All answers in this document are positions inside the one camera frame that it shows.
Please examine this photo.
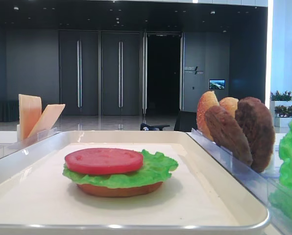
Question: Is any flower planter box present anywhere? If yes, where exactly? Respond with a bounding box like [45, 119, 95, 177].
[270, 91, 292, 127]

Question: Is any white rectangular metal tray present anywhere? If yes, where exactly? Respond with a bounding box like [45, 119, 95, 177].
[0, 131, 270, 235]

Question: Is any yellow cheese slice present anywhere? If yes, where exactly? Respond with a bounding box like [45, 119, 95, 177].
[28, 104, 65, 138]

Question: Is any outer brown meat patty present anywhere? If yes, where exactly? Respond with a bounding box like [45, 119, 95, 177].
[235, 97, 275, 173]

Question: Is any bun half rack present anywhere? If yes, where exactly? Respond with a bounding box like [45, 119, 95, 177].
[196, 91, 220, 142]
[219, 97, 239, 117]

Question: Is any inner brown meat patty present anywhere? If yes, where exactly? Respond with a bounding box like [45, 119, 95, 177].
[205, 105, 253, 166]

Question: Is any outer bun half right rack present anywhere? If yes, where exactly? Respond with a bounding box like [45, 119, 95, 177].
[219, 97, 239, 117]

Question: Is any black office chair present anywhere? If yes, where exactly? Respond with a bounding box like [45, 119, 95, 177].
[140, 111, 197, 132]

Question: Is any dark double door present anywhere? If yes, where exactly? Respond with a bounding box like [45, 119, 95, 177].
[59, 31, 142, 116]

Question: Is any green lettuce leaf in rack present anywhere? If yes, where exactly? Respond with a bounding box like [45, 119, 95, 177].
[268, 113, 292, 227]

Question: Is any bun bottom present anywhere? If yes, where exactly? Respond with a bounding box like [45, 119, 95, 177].
[77, 182, 163, 198]

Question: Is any brown meat patty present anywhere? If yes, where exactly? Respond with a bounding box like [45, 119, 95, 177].
[205, 105, 253, 166]
[235, 97, 275, 173]

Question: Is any red tomato slice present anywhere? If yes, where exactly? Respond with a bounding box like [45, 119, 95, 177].
[65, 148, 144, 175]

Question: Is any long clear rail left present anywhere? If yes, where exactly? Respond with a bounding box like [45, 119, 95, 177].
[0, 127, 59, 159]

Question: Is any long clear rail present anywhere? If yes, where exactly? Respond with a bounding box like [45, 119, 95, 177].
[0, 127, 59, 159]
[188, 129, 292, 235]

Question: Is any wall display screen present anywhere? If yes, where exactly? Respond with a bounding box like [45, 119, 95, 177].
[209, 80, 225, 90]

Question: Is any inner bun half right rack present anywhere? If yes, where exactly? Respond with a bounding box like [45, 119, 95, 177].
[196, 91, 220, 142]

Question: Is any long clear rail right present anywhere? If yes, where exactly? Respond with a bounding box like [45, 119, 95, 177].
[188, 129, 292, 235]

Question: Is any green lettuce leaf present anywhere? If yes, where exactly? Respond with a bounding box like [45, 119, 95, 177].
[268, 113, 292, 227]
[62, 149, 178, 188]

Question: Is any orange cheese slice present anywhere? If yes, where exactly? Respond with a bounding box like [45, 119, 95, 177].
[19, 94, 42, 140]

